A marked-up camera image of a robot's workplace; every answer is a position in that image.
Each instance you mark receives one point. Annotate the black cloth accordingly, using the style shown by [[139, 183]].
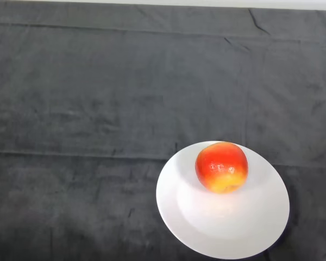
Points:
[[125, 81]]

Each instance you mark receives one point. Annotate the white round plate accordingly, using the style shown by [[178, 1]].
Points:
[[222, 217]]

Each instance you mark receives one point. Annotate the red and yellow apple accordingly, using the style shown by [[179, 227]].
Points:
[[221, 168]]

